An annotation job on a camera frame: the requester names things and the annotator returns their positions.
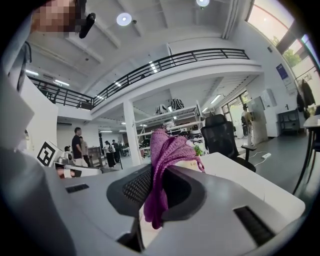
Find white locker cabinet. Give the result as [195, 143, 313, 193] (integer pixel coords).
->
[249, 96, 270, 145]

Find person's head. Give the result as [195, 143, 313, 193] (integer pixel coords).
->
[31, 0, 86, 39]

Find black shelf unit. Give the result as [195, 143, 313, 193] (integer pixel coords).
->
[277, 109, 301, 137]

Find person's white jacket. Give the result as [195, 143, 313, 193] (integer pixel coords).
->
[0, 14, 36, 156]

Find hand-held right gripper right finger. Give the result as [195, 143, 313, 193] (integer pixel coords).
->
[147, 166, 300, 256]

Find hanging dark coats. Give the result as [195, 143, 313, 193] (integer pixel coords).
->
[296, 78, 317, 119]

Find black mesh office chair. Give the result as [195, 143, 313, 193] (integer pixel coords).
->
[200, 113, 258, 173]

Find purple cloth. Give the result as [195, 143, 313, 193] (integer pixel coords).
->
[143, 128, 206, 230]

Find potted flower plant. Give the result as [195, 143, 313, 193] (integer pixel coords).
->
[174, 143, 204, 171]

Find group of black white helmets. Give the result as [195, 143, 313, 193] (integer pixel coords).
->
[154, 98, 186, 116]

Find white shelf rack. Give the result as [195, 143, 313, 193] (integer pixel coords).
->
[133, 99, 209, 166]

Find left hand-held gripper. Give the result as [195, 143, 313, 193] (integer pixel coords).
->
[36, 141, 122, 179]

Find black head camera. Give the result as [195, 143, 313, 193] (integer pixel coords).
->
[78, 12, 97, 40]

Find blue wall poster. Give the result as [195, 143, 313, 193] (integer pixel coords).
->
[275, 63, 292, 87]

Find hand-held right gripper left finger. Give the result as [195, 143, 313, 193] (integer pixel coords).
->
[59, 163, 153, 256]

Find black balcony railing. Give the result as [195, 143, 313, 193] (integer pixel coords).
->
[26, 48, 251, 110]

